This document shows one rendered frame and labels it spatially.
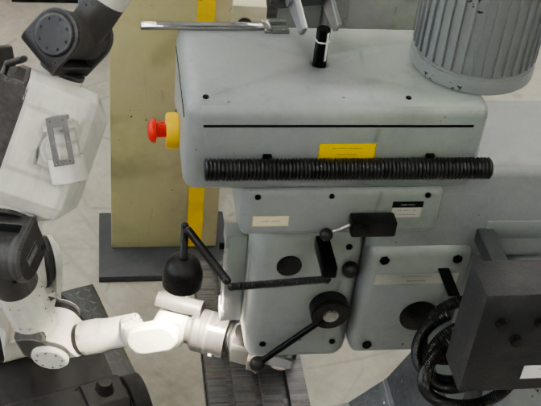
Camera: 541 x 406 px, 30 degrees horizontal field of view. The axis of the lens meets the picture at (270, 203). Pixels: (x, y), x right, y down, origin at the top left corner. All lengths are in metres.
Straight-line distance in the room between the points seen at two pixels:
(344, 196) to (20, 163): 0.63
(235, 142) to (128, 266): 2.50
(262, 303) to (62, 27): 0.62
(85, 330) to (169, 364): 1.56
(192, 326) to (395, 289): 0.44
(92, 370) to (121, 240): 1.25
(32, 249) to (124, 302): 1.96
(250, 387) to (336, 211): 0.81
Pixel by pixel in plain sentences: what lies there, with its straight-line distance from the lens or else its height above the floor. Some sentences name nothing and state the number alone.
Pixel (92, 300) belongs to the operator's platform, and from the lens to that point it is 3.29.
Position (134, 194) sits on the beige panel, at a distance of 3.88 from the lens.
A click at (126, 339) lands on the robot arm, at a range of 2.03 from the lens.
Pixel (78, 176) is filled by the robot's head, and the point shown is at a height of 1.60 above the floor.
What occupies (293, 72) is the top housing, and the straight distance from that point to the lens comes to 1.56.
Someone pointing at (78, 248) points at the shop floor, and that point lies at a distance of 4.10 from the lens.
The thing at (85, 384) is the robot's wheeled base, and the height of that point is 0.61.
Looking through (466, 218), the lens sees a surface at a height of 1.66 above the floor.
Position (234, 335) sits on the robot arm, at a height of 1.26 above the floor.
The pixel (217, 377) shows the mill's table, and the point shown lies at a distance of 2.35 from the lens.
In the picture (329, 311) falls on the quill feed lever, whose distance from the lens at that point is 1.76.
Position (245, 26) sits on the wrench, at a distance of 1.66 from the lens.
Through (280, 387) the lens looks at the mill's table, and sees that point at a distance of 2.35.
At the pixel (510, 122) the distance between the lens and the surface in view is 1.79.
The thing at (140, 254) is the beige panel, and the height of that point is 0.03.
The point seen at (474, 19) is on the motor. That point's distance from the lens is 1.53.
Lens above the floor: 2.67
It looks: 38 degrees down
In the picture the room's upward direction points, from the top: 6 degrees clockwise
